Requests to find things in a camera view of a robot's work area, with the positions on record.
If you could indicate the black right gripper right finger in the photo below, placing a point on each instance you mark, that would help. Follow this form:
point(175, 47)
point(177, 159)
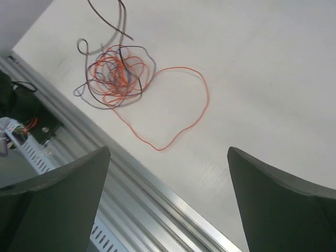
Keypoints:
point(280, 211)

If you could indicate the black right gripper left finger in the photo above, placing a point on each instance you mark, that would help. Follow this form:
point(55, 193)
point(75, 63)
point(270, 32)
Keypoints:
point(54, 211)

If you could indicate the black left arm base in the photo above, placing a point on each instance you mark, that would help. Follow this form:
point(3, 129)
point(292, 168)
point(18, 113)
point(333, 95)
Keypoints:
point(19, 102)

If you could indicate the white slotted cable duct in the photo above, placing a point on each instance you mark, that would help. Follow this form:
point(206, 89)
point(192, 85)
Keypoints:
point(101, 237)

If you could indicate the aluminium frame rail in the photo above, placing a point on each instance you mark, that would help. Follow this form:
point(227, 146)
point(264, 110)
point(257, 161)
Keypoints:
point(142, 212)

